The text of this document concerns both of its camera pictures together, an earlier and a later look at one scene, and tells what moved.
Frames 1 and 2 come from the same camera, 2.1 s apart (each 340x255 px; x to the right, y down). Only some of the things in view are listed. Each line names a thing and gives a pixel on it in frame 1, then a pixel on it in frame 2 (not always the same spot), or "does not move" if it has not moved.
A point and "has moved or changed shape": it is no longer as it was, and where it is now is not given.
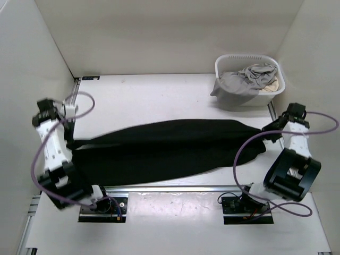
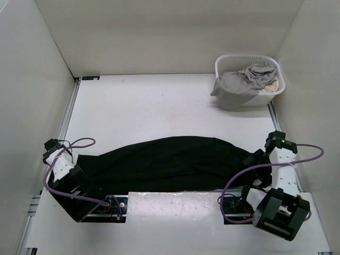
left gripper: (69, 139) to (73, 164)
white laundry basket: (240, 62) does not move
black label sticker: (90, 77) does not move
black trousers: (156, 149) has moved or changed shape
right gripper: (271, 137) to (253, 159)
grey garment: (237, 91) does not move
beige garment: (271, 87) does not move
